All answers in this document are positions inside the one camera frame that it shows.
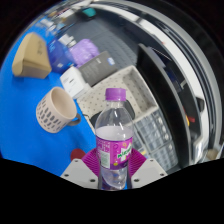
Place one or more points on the brown cardboard box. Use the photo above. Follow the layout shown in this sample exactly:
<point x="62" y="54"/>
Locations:
<point x="31" y="56"/>

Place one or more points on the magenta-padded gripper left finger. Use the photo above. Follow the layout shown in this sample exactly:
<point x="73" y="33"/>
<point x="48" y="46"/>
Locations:
<point x="78" y="171"/>

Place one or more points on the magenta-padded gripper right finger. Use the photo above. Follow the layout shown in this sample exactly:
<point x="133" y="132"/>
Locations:
<point x="150" y="171"/>

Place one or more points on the clear bottle with purple label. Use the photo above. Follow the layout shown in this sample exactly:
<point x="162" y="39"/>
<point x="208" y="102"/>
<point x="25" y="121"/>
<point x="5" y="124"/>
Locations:
<point x="115" y="133"/>

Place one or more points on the grey small-drawer parts cabinet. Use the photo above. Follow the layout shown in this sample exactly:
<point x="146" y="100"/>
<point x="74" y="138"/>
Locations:
<point x="150" y="131"/>

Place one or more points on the white dotted fabric bin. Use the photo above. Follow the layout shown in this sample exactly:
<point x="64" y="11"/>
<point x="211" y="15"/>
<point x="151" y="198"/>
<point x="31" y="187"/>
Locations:
<point x="133" y="90"/>

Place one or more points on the purple plastic bag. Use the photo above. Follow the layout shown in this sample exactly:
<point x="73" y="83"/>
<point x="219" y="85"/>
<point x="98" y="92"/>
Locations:
<point x="83" y="51"/>

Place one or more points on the white box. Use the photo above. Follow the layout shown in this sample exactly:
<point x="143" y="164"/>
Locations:
<point x="73" y="81"/>

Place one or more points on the beige patterned mug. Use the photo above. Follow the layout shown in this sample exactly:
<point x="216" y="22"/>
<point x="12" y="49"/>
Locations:
<point x="55" y="111"/>

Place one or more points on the black flat device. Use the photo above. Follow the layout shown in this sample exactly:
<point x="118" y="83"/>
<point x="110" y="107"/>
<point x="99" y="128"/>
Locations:
<point x="131" y="111"/>

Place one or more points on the dark grey flat box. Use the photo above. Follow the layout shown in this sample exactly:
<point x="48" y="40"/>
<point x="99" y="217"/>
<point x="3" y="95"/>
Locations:
<point x="98" y="68"/>

